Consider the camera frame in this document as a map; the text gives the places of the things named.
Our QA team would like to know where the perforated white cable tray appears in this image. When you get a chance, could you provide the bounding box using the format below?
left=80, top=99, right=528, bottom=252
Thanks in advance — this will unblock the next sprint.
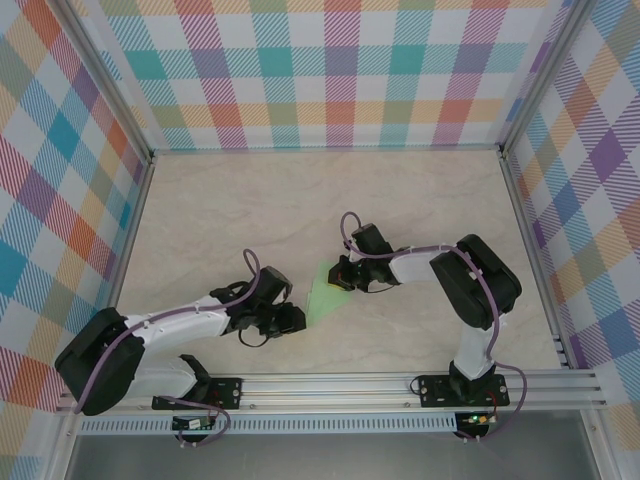
left=78, top=412, right=459, bottom=435

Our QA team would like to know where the small circuit board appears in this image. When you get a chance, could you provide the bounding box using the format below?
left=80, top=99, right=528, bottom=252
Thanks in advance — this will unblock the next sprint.
left=171, top=416, right=217, bottom=432

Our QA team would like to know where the aluminium frame post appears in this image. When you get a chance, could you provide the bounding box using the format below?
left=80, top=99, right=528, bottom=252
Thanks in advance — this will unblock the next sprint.
left=52, top=0, right=154, bottom=164
left=498, top=0, right=597, bottom=157

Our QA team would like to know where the aluminium table side rail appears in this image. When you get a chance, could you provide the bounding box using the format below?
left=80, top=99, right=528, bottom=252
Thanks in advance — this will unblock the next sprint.
left=498, top=149, right=574, bottom=372
left=107, top=154, right=157, bottom=314

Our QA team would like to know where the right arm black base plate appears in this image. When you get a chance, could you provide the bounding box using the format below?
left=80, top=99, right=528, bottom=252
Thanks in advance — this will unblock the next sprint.
left=417, top=373, right=511, bottom=409

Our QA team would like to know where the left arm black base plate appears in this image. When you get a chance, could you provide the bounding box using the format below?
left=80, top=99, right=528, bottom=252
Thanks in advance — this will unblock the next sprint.
left=151, top=377, right=245, bottom=412

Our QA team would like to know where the light green paper sheet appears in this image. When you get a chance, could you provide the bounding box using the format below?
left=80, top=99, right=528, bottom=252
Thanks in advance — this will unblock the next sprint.
left=303, top=262, right=354, bottom=329

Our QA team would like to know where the long aluminium mounting rail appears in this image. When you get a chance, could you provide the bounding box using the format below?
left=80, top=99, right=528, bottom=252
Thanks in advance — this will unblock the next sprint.
left=54, top=369, right=609, bottom=415

